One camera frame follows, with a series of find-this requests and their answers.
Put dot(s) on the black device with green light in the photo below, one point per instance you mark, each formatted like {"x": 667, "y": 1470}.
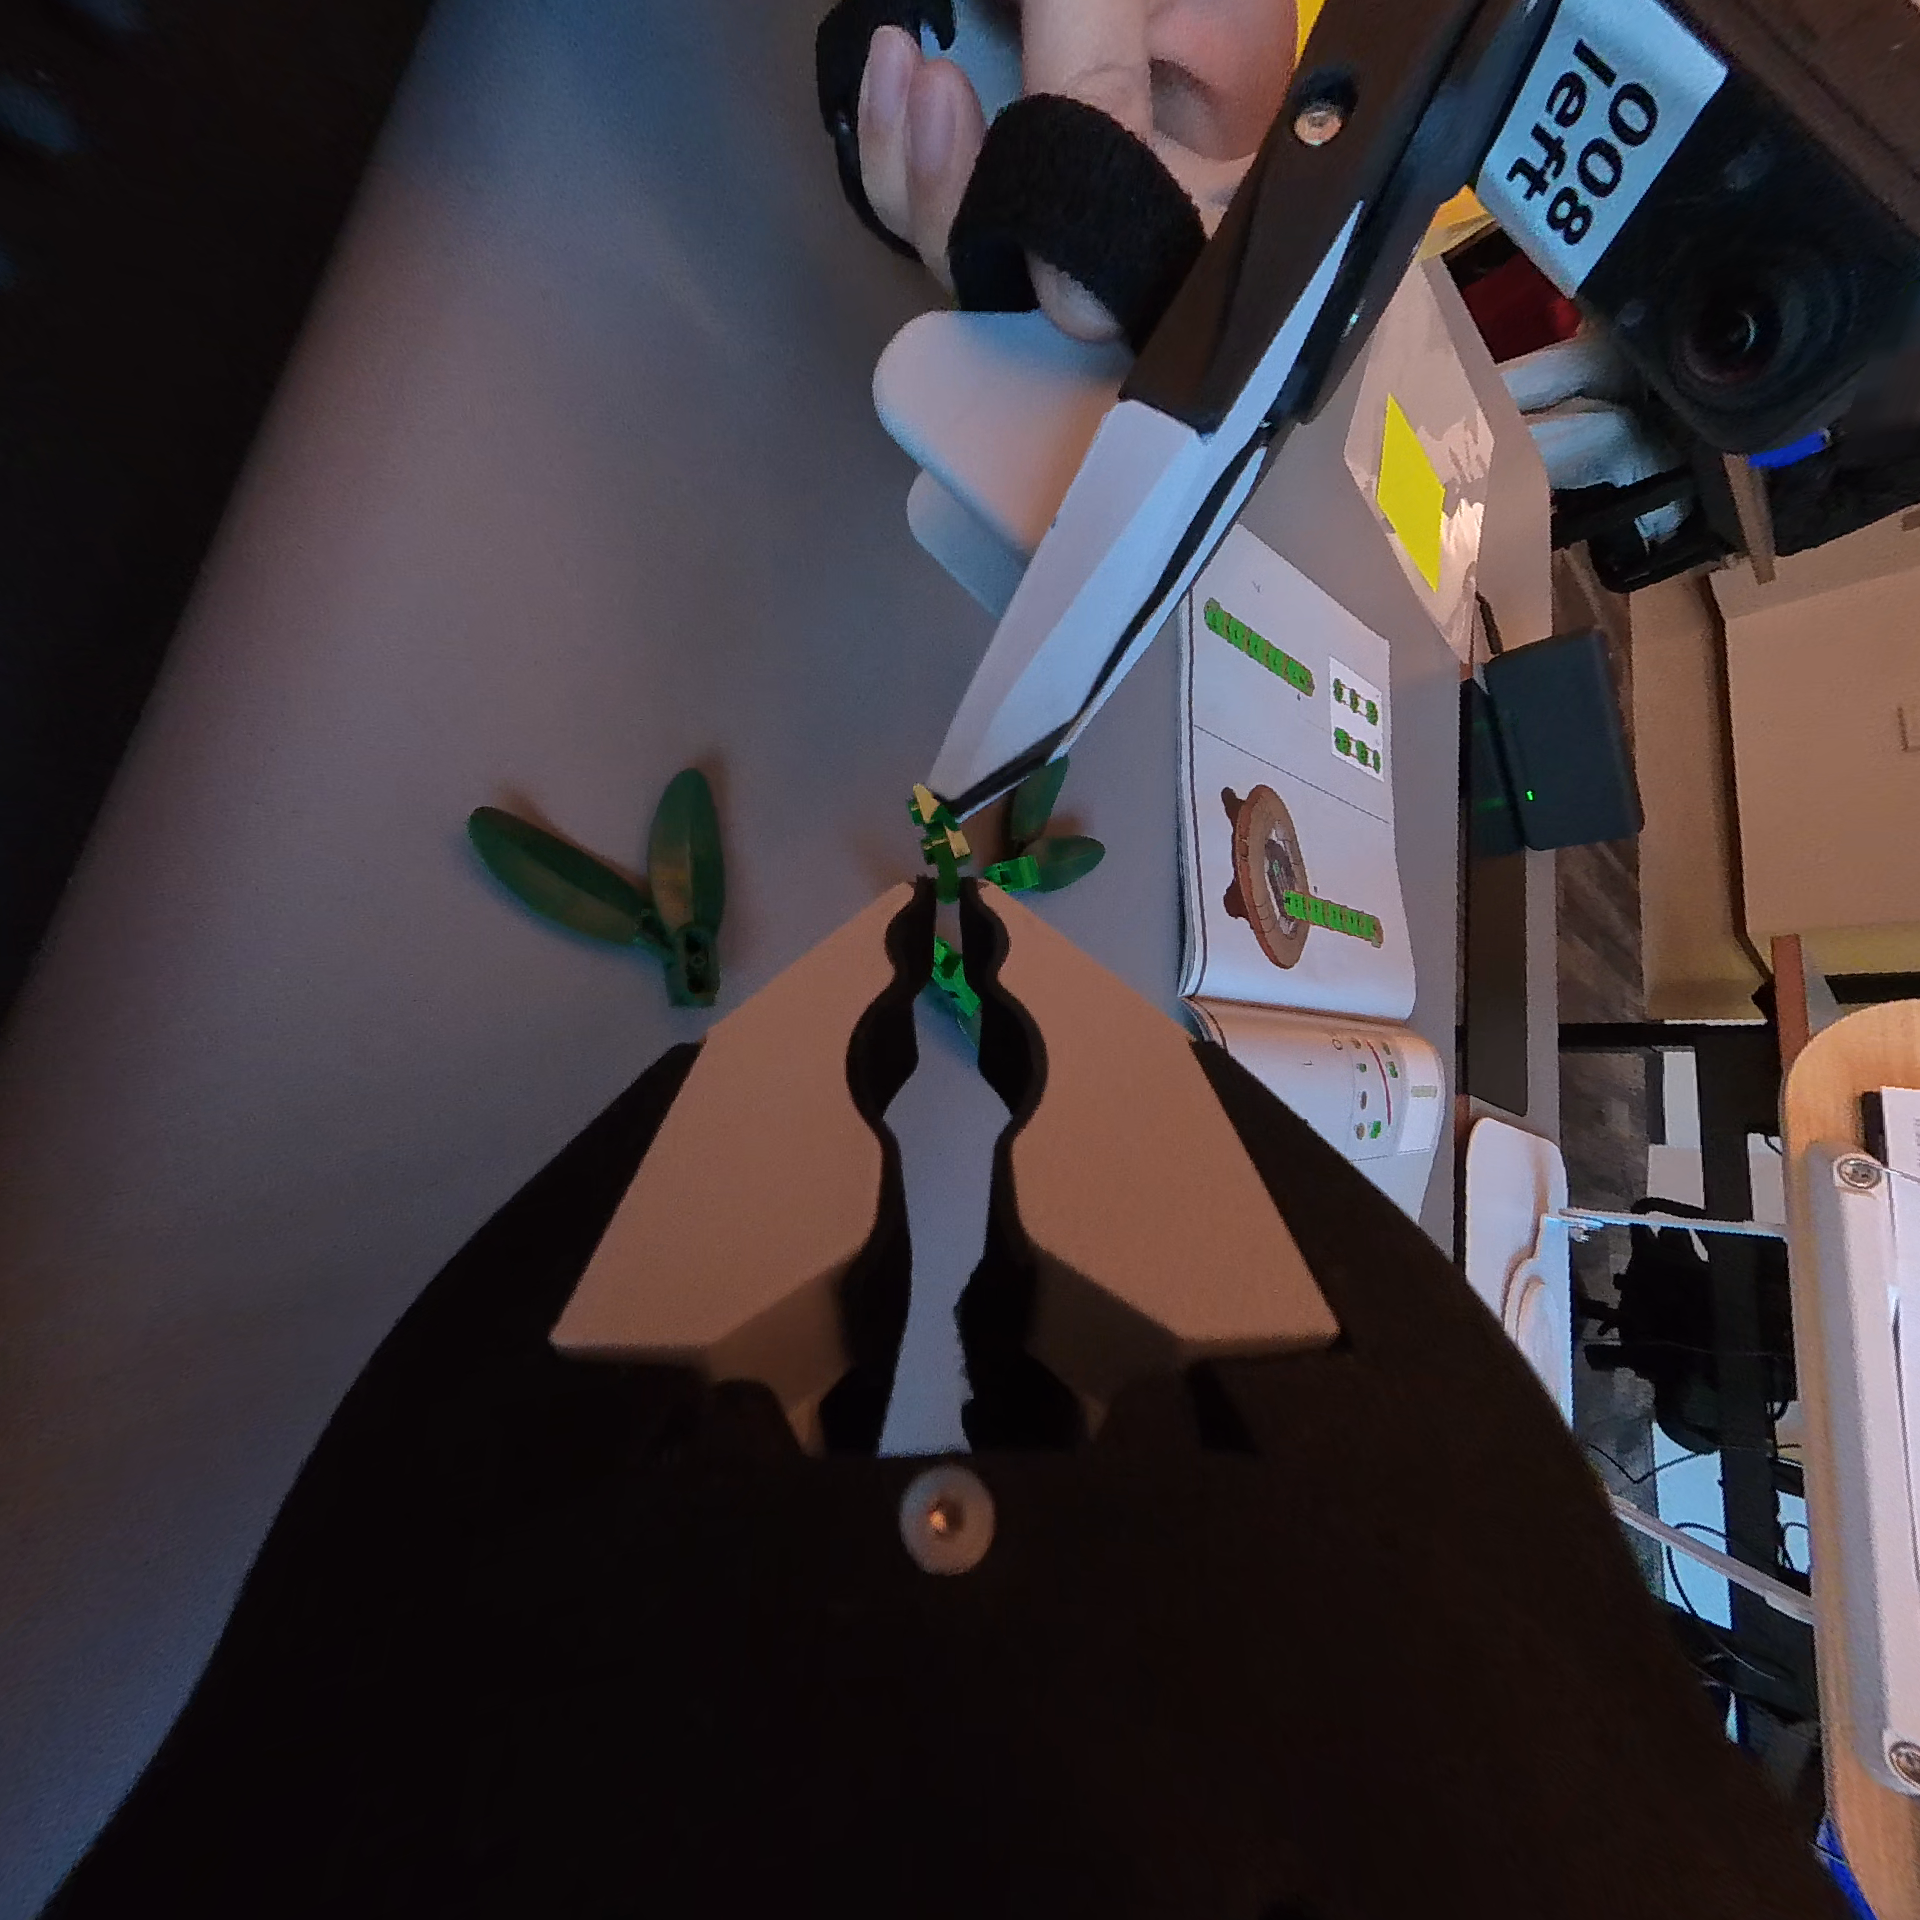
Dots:
{"x": 1560, "y": 734}

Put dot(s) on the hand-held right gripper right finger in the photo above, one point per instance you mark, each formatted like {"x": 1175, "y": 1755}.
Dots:
{"x": 1156, "y": 1201}

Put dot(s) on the red crate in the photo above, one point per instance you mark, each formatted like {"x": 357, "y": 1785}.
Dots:
{"x": 1517, "y": 301}

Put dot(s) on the dark green double leaf assembly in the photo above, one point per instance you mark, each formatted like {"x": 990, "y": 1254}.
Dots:
{"x": 692, "y": 855}
{"x": 1065, "y": 863}

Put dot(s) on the open instruction booklet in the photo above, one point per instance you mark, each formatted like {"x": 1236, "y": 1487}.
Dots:
{"x": 1289, "y": 840}

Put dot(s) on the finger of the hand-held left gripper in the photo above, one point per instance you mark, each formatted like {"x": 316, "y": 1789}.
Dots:
{"x": 1079, "y": 629}
{"x": 1201, "y": 541}

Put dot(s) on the person's left hand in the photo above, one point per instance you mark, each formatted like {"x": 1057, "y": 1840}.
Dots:
{"x": 1184, "y": 77}

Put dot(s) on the grey desk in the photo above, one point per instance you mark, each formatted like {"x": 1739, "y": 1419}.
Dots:
{"x": 524, "y": 524}

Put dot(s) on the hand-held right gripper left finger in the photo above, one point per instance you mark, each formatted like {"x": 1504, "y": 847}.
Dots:
{"x": 734, "y": 1201}

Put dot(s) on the green connector brick piece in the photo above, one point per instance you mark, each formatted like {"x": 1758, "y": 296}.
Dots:
{"x": 960, "y": 975}

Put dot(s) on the tan cardboard box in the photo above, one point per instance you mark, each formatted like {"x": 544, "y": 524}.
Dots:
{"x": 1830, "y": 751}

